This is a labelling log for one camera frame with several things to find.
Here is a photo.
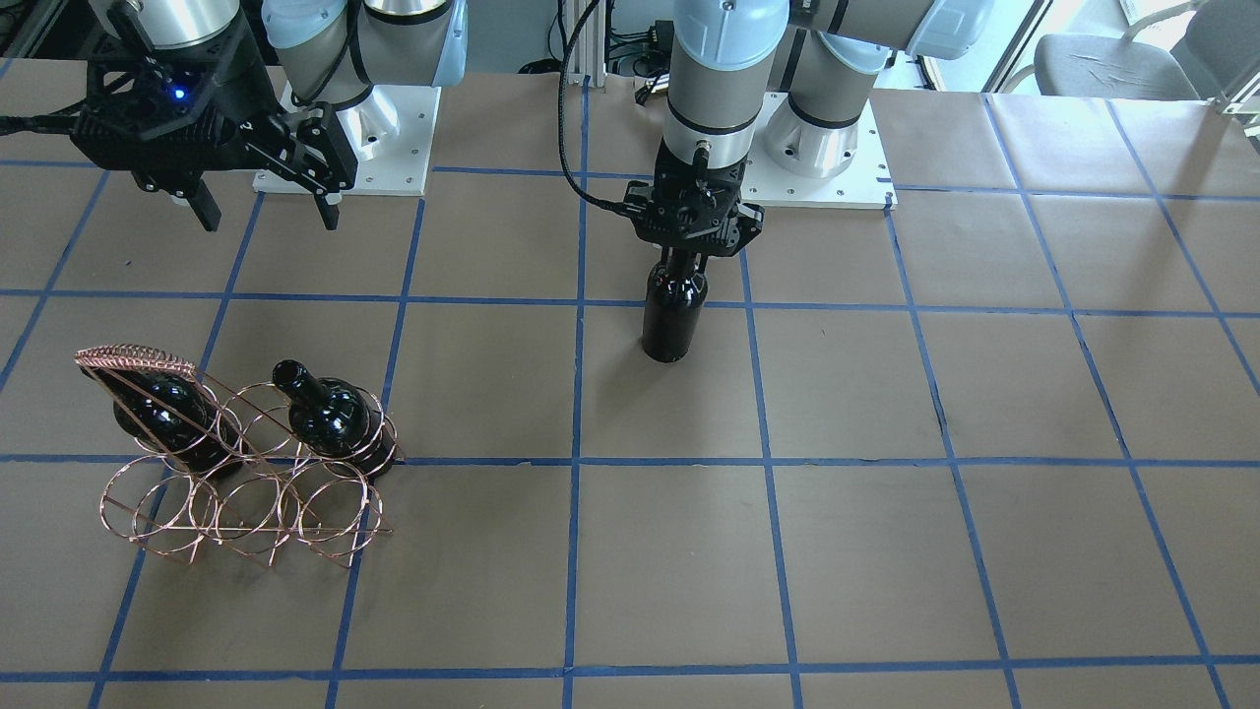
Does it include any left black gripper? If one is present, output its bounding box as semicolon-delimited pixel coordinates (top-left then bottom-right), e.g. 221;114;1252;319
624;144;765;287

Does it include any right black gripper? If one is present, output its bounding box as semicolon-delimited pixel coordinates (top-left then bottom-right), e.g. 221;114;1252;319
69;15;358;232

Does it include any dark wine bottle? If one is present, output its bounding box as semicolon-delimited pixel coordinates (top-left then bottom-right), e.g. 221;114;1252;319
643;251;709;363

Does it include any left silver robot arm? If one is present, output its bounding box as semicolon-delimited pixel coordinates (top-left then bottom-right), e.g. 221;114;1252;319
617;1;993;291

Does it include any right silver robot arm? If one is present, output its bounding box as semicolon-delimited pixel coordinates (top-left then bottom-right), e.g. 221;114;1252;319
50;1;467;230

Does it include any dark bottle in rack end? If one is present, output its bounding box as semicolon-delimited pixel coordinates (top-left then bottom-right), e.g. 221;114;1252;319
272;359;396;482

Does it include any grey office chair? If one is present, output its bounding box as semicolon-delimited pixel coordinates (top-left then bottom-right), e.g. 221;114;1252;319
1032;1;1259;99

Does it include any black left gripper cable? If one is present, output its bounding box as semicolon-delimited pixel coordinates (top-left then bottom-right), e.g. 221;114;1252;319
557;0;651;217

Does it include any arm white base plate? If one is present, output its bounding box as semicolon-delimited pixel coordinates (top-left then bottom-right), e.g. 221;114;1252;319
742;93;897;210
253;83;442;196

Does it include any aluminium frame post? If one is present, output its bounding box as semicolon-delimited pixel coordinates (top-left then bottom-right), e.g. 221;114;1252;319
561;1;607;89

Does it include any dark bottle under rack handle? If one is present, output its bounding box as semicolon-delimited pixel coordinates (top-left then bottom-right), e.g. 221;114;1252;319
81;366;239;479

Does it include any copper wire wine rack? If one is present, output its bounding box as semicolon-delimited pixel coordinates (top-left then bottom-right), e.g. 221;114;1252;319
76;343;404;568

